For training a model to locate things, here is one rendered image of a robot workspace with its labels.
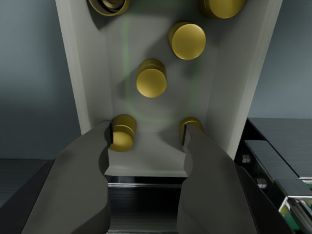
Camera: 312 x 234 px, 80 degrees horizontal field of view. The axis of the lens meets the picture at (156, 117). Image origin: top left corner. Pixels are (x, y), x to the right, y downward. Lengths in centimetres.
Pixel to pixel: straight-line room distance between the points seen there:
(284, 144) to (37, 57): 34
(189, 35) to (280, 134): 18
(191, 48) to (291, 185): 15
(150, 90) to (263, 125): 18
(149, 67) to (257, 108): 19
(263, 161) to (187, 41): 15
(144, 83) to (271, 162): 16
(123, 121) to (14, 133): 20
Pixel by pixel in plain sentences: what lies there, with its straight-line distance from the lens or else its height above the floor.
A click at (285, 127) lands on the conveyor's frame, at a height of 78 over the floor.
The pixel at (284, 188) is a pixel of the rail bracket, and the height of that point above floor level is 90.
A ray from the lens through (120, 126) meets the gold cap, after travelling 24.
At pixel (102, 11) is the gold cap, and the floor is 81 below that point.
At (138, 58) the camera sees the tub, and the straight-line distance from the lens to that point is 24.
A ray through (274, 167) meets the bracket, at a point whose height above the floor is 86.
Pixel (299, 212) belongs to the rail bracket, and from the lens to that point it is 20.
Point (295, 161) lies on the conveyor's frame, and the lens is 26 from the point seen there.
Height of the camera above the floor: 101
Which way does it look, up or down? 61 degrees down
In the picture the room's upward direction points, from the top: 179 degrees clockwise
